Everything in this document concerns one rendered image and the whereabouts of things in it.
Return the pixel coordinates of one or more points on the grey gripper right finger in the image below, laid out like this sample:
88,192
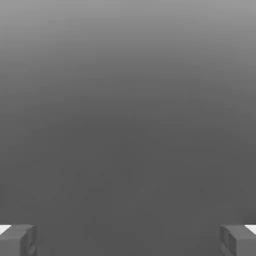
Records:
240,242

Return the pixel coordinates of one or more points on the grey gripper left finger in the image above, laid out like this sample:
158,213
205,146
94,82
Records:
17,241

